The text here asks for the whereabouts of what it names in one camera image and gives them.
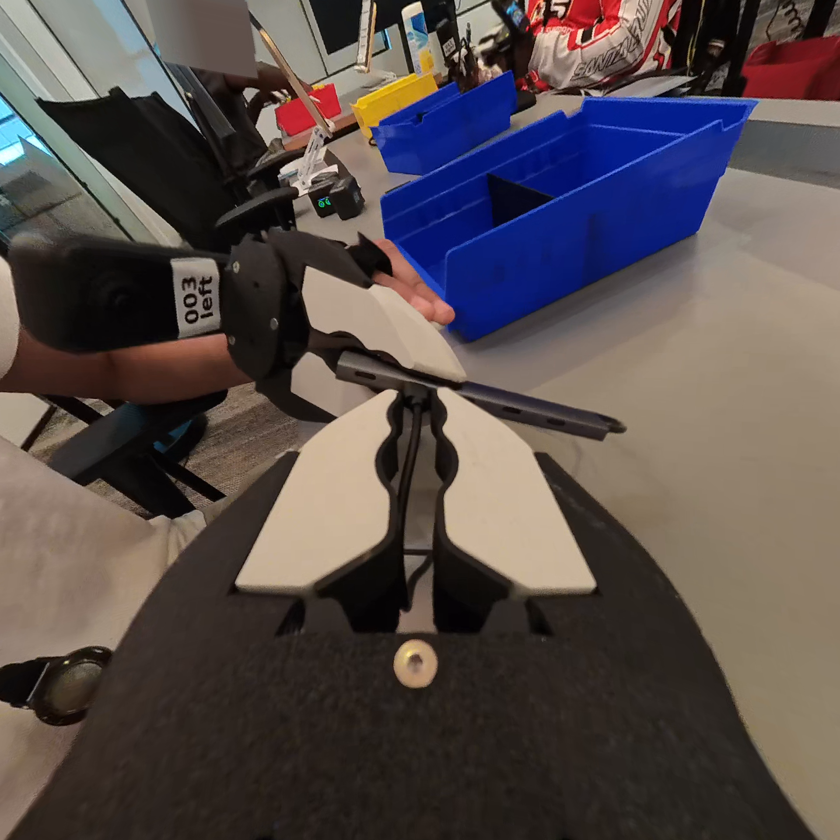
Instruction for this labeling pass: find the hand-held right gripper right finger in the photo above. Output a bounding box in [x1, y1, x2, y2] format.
[434, 385, 598, 615]

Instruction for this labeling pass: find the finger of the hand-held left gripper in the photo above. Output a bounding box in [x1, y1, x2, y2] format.
[302, 267, 468, 385]
[289, 352, 355, 424]

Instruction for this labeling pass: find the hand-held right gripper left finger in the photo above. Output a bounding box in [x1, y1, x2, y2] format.
[237, 390, 401, 615]

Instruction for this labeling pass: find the grey hub with cable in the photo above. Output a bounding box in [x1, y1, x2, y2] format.
[335, 348, 627, 607]

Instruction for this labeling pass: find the blue plastic bin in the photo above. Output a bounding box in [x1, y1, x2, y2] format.
[380, 95, 758, 343]
[374, 71, 519, 177]

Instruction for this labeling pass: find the person's left forearm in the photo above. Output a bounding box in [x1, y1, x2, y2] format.
[0, 322, 253, 404]

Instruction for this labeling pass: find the grey desk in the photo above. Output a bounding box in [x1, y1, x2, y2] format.
[197, 95, 840, 840]

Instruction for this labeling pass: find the black device green display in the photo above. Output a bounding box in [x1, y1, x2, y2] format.
[313, 178, 367, 223]

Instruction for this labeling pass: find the yellow plastic bin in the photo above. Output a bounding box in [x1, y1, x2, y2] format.
[351, 73, 441, 141]

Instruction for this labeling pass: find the small red box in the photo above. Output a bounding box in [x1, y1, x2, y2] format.
[275, 84, 343, 139]

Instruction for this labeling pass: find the person's white shirt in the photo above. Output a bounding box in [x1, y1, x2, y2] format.
[0, 256, 217, 840]

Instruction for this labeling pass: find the red white printed bag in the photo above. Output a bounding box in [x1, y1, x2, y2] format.
[523, 0, 686, 95]

